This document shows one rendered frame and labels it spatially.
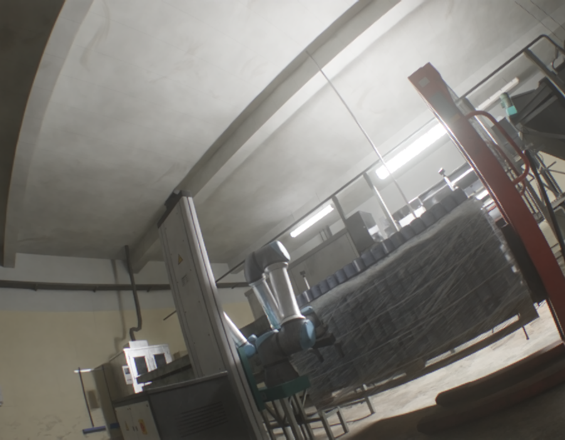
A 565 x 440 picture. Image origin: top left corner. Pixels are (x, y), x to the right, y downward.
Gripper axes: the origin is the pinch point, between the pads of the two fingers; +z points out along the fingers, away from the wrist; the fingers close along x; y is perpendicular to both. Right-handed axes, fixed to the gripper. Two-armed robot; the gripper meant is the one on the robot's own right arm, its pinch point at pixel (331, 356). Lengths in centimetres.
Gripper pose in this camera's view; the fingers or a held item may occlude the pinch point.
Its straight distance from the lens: 179.3
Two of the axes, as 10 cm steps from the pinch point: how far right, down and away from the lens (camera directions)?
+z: 4.7, 8.8, -0.1
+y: -4.6, 2.3, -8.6
